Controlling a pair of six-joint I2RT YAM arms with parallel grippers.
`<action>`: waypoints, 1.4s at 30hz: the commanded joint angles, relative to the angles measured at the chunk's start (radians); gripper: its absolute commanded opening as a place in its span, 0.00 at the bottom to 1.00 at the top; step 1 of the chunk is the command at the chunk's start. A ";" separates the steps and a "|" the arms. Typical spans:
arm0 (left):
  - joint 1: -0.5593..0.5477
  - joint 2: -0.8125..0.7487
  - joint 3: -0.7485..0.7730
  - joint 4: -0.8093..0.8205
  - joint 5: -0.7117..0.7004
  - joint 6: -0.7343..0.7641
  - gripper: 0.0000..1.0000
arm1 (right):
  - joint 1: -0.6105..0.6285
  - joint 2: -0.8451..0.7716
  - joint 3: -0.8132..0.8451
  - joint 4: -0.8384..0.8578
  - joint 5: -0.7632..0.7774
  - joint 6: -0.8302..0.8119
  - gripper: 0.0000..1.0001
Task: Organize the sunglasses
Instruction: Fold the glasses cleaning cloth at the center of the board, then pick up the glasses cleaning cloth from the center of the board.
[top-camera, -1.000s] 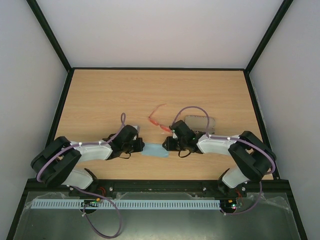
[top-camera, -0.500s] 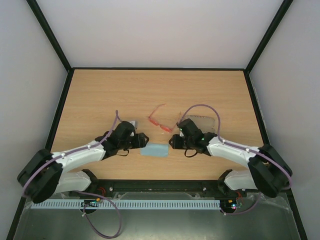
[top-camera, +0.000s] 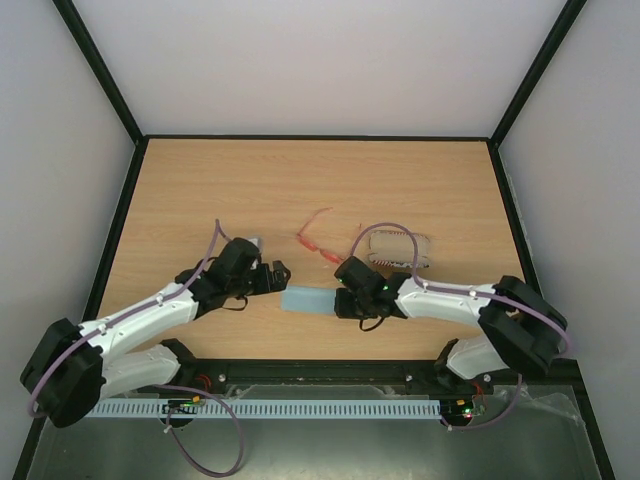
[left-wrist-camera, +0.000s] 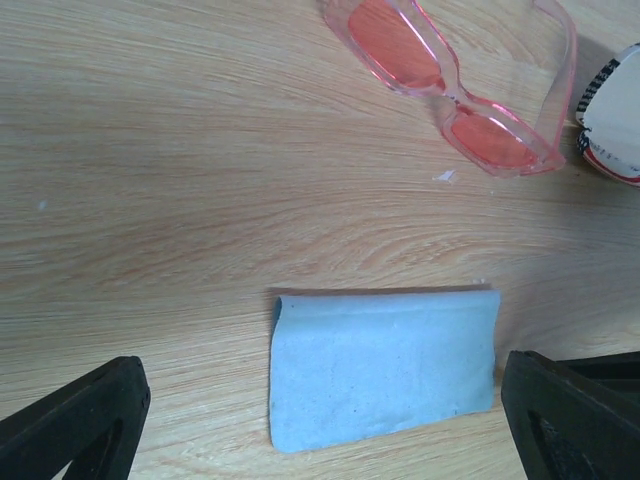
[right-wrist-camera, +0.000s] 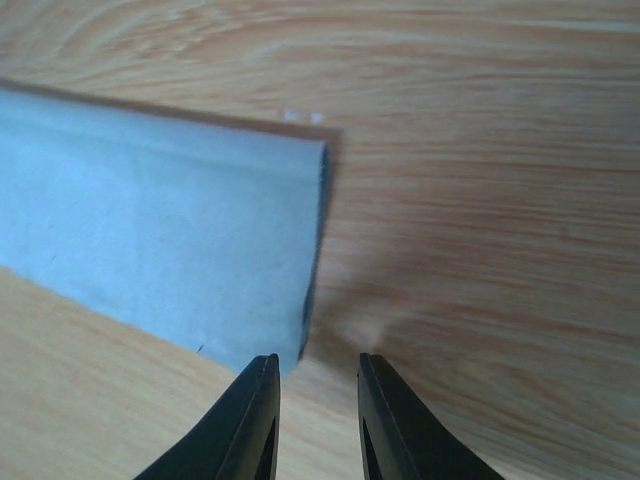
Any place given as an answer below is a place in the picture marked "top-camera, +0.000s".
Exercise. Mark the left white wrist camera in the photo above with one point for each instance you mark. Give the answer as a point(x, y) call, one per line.
point(257, 247)

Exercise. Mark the black frame post right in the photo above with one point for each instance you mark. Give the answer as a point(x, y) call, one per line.
point(565, 20)

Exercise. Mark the light blue slotted cable duct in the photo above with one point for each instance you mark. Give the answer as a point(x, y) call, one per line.
point(121, 408)

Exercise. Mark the black frame post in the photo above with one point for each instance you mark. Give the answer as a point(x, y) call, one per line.
point(565, 20)
point(87, 46)

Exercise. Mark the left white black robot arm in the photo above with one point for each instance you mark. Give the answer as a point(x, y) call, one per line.
point(74, 366)

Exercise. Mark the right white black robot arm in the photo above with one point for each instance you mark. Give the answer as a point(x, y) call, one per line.
point(520, 331)

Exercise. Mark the flag pattern glasses case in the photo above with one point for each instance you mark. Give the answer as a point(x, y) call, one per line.
point(397, 249)

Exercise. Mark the light blue cleaning cloth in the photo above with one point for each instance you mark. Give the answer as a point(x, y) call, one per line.
point(309, 300)

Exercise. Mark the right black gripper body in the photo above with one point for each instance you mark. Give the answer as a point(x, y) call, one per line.
point(345, 304)

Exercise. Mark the pink translucent sunglasses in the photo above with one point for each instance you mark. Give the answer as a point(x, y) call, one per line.
point(321, 233)

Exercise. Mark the right green circuit board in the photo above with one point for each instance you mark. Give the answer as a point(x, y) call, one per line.
point(462, 411)

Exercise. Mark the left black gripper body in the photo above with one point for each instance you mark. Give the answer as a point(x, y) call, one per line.
point(264, 285)

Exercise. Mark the black frame post left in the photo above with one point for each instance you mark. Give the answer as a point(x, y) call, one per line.
point(87, 46)

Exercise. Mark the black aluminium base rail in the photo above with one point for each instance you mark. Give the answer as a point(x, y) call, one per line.
point(406, 377)

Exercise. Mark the left black circuit board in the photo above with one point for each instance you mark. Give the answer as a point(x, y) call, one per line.
point(182, 406)

